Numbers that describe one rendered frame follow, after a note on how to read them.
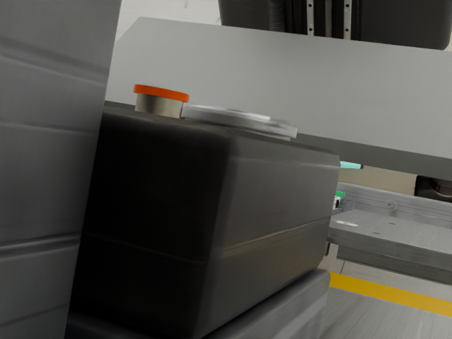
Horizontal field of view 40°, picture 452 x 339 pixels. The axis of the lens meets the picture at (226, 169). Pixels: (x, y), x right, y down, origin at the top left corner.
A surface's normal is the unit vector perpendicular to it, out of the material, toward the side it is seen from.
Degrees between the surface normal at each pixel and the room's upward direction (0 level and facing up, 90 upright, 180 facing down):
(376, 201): 46
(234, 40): 0
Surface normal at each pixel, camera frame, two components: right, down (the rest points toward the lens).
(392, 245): -0.35, -0.01
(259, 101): -0.11, -0.72
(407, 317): 0.18, -0.98
